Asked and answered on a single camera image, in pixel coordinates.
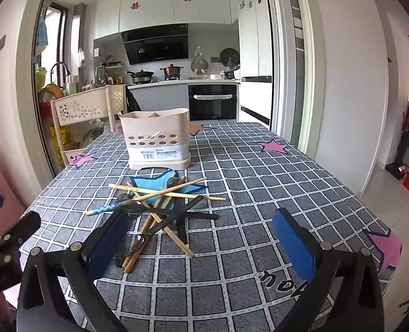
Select grey plaid star tablecloth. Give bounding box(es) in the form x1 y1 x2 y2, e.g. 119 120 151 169
18 122 402 332

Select black wok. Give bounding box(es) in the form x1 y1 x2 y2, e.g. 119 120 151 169
126 70 156 84

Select glass kettle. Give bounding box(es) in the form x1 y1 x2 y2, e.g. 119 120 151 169
95 64 110 87

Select beige plastic utensil holder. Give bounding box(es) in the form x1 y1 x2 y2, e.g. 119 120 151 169
120 109 192 171

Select black range hood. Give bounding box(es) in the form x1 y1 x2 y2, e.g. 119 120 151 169
121 24 189 66

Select yellow oil bottle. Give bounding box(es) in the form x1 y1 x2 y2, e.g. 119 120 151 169
50 124 74 153

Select beige plastic storage cart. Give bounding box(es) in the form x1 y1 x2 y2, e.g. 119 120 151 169
50 85 128 167

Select light blue hanging cloth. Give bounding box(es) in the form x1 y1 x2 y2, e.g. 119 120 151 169
37 17 49 47

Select metal kitchen faucet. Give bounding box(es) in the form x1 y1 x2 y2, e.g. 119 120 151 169
50 61 72 87

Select kitchen counter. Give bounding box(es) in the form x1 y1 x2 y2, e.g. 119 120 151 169
125 78 241 111

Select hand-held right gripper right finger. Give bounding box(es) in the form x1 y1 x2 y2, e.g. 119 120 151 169
272 208 387 332

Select white refrigerator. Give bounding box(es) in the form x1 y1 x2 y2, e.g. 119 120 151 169
237 0 274 130

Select black built-in oven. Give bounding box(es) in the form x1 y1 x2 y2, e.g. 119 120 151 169
188 84 238 122

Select white upper cabinets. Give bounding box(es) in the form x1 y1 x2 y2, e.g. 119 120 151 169
94 0 240 40

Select orange plate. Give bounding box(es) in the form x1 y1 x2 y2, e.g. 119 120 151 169
38 83 64 102

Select pink plastic stool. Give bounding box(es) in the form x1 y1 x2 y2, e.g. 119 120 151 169
0 152 29 246

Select steel cooking pot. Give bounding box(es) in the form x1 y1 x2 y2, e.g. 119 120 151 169
160 64 184 77

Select blue patterned handle spoon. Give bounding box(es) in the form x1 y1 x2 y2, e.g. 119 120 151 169
86 202 139 217

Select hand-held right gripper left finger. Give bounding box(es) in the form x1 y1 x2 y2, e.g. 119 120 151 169
16 208 131 332

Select round metal rack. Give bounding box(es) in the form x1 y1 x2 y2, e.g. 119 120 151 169
191 59 208 76

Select black cloth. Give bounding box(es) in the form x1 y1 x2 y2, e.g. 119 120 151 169
125 90 142 113

